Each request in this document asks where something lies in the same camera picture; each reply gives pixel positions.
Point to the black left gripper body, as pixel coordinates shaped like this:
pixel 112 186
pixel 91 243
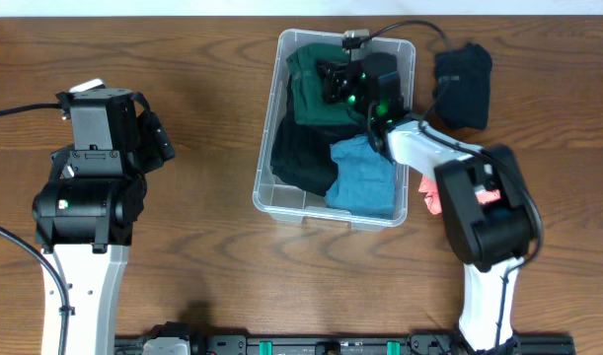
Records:
pixel 148 150

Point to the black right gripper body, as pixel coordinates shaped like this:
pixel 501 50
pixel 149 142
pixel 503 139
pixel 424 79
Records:
pixel 340 87

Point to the dark green camisole top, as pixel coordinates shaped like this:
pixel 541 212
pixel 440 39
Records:
pixel 306 85

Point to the large black garment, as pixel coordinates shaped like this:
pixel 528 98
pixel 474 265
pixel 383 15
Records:
pixel 301 154

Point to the blue cloth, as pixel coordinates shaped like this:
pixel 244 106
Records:
pixel 365 184

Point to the small black garment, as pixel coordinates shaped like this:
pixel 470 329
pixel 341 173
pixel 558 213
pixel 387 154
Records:
pixel 463 87

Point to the pink printed shirt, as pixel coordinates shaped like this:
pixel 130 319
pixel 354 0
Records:
pixel 432 200

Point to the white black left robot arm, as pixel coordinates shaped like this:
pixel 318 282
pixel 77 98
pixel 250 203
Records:
pixel 86 211

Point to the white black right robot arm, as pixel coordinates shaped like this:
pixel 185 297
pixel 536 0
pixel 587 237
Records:
pixel 491 222

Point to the clear plastic storage bin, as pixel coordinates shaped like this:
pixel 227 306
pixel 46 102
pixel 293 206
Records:
pixel 288 203

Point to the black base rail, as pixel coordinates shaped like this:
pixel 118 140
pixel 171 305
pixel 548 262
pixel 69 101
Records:
pixel 180 338

